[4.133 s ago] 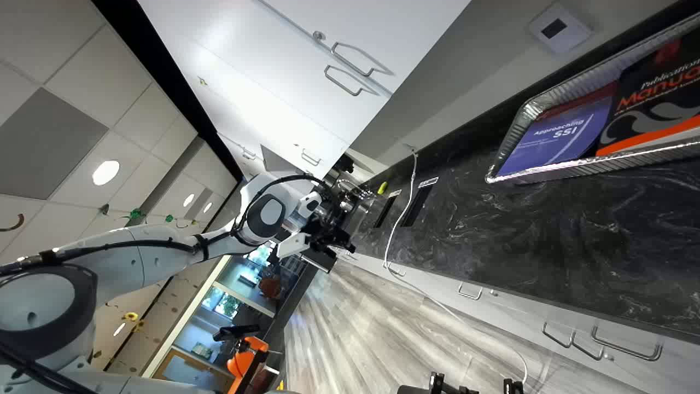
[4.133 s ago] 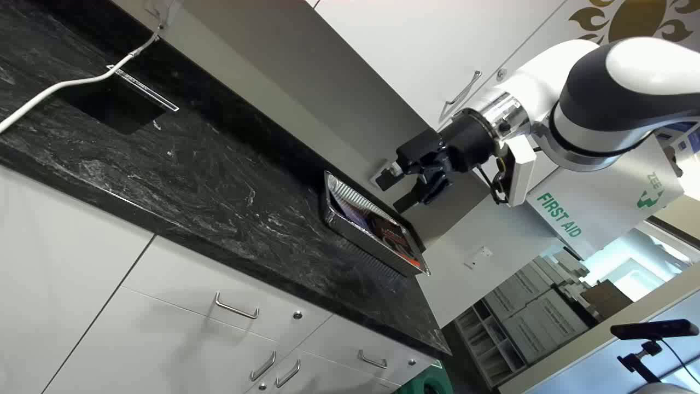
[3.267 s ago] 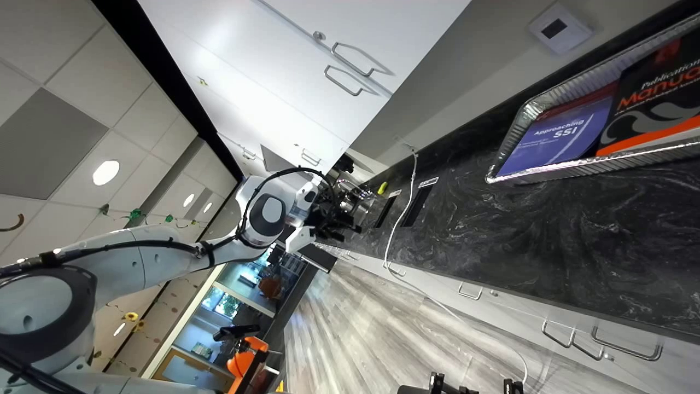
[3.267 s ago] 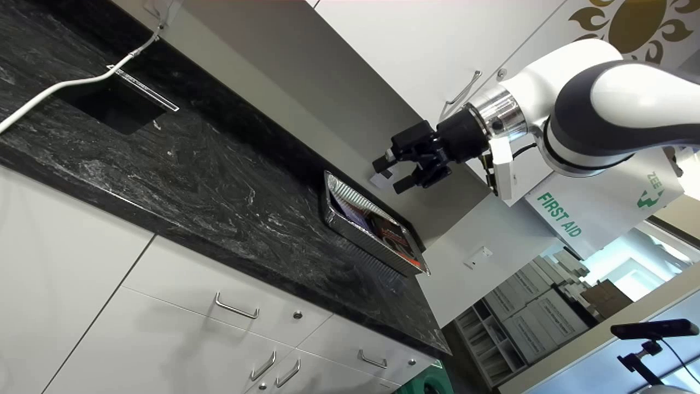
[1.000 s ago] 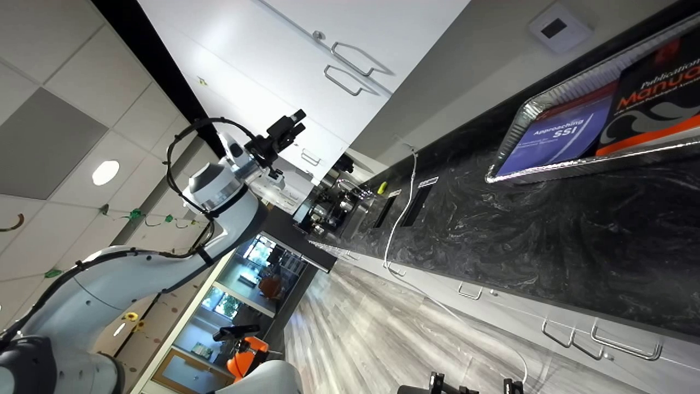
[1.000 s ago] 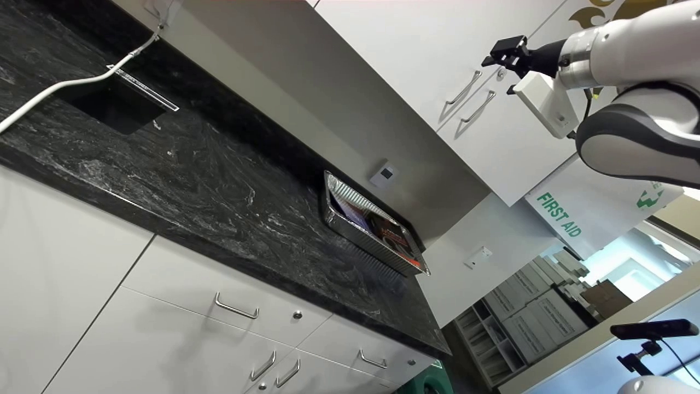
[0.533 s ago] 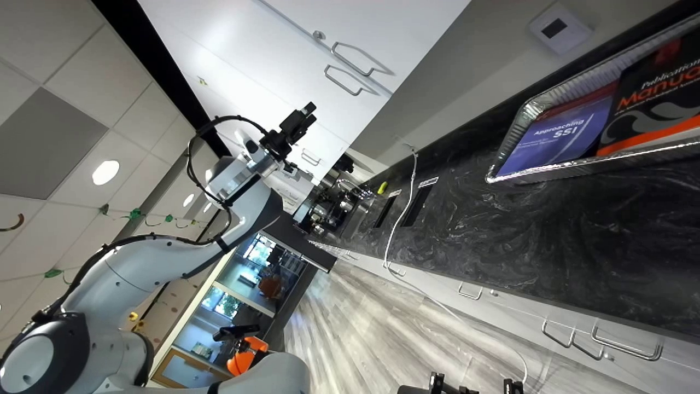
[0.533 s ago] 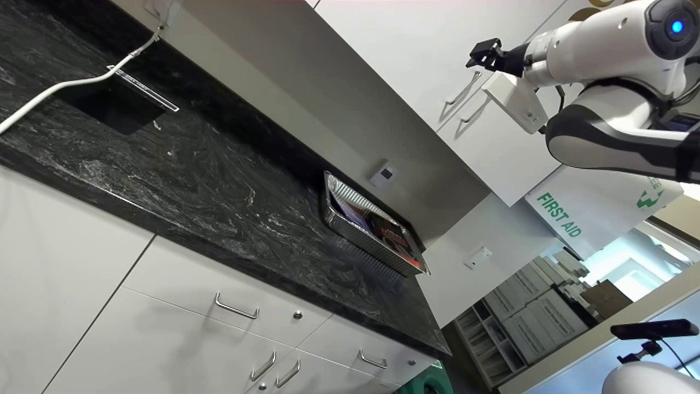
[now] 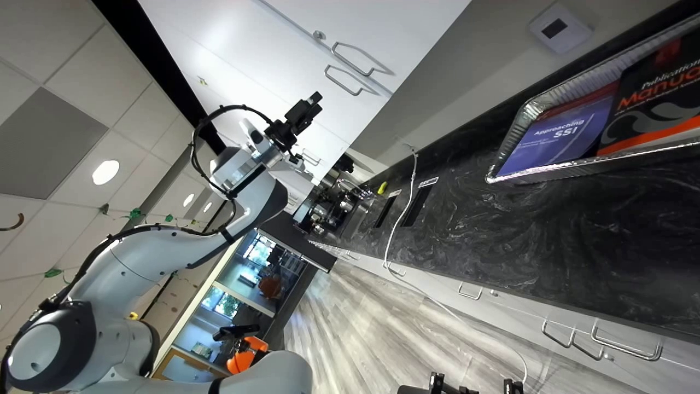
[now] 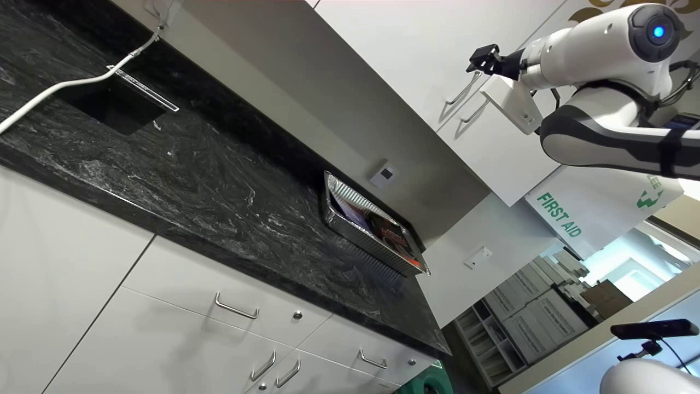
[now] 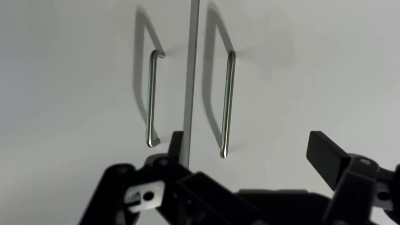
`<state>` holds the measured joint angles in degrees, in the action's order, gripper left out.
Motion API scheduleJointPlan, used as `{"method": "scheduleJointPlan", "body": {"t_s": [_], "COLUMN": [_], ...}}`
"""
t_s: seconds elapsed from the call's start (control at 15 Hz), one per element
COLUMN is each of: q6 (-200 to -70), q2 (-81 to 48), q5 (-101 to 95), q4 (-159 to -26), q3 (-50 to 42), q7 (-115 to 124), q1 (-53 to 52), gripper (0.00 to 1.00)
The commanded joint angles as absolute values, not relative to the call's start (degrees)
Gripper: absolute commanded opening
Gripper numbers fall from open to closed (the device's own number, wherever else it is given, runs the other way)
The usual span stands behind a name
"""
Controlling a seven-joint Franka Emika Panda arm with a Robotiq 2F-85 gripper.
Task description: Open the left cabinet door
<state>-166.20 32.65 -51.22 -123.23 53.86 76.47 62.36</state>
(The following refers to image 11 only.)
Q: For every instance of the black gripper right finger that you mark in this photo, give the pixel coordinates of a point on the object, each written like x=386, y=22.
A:
x=357, y=191

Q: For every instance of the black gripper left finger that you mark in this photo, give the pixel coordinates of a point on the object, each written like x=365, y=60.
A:
x=182, y=195

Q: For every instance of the white cabinet door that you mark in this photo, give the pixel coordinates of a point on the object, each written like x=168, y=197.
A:
x=62, y=82
x=312, y=62

